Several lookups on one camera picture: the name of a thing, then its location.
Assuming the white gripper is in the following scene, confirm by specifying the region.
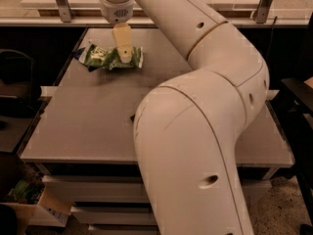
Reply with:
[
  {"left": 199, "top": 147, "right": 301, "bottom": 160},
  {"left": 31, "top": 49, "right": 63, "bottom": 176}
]
[{"left": 99, "top": 0, "right": 134, "bottom": 64}]

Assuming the green jalapeno chip bag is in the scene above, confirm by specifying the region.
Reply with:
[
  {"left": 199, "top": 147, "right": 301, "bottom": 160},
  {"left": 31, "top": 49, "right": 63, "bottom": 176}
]
[{"left": 87, "top": 44, "right": 144, "bottom": 71}]

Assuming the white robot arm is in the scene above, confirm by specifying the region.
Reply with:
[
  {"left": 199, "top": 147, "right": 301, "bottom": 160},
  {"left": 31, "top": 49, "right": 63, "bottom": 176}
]
[{"left": 100, "top": 0, "right": 269, "bottom": 235}]

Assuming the blue rxbar blueberry bar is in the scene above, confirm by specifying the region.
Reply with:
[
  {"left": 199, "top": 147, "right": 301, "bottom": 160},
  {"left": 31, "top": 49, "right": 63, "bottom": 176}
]
[{"left": 72, "top": 47, "right": 97, "bottom": 72}]

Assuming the black office chair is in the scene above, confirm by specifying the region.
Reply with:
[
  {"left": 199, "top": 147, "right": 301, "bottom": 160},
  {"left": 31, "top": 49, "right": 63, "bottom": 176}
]
[{"left": 0, "top": 49, "right": 42, "bottom": 118}]

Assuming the white drawer cabinet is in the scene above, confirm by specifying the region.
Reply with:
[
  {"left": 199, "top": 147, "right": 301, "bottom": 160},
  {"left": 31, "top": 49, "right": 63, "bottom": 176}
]
[{"left": 35, "top": 163, "right": 278, "bottom": 235}]

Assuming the dark side table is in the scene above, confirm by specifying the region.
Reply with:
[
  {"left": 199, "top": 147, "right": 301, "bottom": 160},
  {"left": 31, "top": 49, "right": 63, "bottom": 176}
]
[{"left": 282, "top": 77, "right": 313, "bottom": 117}]

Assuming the cardboard box with items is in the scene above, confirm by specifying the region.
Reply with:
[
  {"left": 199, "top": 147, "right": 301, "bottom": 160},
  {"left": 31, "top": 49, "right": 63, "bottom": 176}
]
[{"left": 0, "top": 179, "right": 71, "bottom": 235}]

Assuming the left metal shelf bracket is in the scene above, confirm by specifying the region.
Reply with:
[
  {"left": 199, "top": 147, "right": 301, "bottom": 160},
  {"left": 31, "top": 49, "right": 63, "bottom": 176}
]
[{"left": 55, "top": 0, "right": 72, "bottom": 23}]

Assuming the metal shelf bracket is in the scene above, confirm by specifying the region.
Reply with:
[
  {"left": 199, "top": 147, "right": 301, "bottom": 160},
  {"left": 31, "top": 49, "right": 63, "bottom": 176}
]
[
  {"left": 55, "top": 0, "right": 72, "bottom": 23},
  {"left": 252, "top": 0, "right": 273, "bottom": 24}
]

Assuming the right metal shelf bracket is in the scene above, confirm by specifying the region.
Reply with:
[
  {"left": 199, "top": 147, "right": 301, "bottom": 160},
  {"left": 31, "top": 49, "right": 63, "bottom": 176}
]
[{"left": 252, "top": 0, "right": 273, "bottom": 24}]

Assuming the black cable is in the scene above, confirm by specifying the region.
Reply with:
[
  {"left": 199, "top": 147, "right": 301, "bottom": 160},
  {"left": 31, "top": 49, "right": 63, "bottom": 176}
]
[{"left": 264, "top": 16, "right": 278, "bottom": 64}]

